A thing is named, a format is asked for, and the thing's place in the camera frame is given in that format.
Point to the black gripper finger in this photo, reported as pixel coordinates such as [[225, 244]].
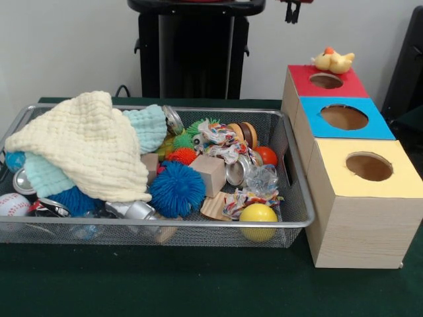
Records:
[[289, 13], [296, 13]]

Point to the silver plastic toy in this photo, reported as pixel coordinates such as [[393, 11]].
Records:
[[135, 209]]

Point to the black stand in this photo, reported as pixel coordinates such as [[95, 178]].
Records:
[[406, 66]]

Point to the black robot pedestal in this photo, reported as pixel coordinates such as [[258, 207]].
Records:
[[198, 49]]

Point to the wooden three-hole sorting box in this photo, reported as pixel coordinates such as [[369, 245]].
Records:
[[363, 231]]

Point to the brown striped burger toy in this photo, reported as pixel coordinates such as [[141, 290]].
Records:
[[246, 132]]

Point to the yellow ball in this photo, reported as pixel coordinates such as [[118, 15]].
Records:
[[258, 216]]

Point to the yellow duck plush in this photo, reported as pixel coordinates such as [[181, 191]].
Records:
[[333, 62]]

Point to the blue globe ball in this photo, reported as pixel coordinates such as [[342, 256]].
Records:
[[15, 162]]

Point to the white baseball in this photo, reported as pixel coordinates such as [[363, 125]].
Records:
[[13, 204]]

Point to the shallow clear mesh bin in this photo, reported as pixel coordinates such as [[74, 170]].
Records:
[[132, 237]]

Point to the dark green tablecloth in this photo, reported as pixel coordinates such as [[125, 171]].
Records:
[[198, 284], [414, 119]]

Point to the mint green cloth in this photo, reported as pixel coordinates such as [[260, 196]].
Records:
[[46, 178]]

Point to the red-orange ball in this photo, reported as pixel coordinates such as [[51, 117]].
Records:
[[267, 156]]

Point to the cream muslin cloth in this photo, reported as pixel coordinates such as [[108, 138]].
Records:
[[86, 145]]

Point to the blue spiky ball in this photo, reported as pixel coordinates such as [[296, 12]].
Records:
[[77, 201], [176, 190]]

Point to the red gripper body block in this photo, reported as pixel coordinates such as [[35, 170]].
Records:
[[294, 1]]

